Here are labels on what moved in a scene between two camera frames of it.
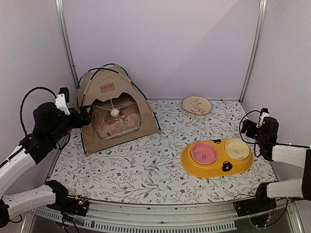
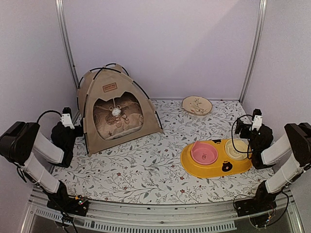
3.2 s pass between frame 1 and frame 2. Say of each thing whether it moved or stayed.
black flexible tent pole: moved
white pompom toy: stayed
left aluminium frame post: stayed
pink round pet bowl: stayed
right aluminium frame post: stayed
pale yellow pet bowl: stayed
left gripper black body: moved
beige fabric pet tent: stayed
